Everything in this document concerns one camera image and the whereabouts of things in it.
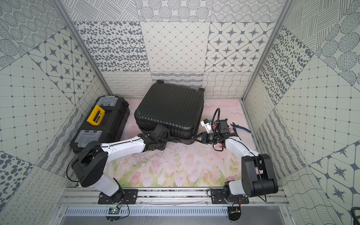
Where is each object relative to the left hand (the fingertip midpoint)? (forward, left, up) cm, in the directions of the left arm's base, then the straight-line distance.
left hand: (174, 138), depth 87 cm
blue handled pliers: (+16, -43, -9) cm, 47 cm away
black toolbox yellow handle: (+5, +42, +9) cm, 43 cm away
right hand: (-2, -13, +2) cm, 13 cm away
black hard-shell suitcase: (+14, -2, +14) cm, 20 cm away
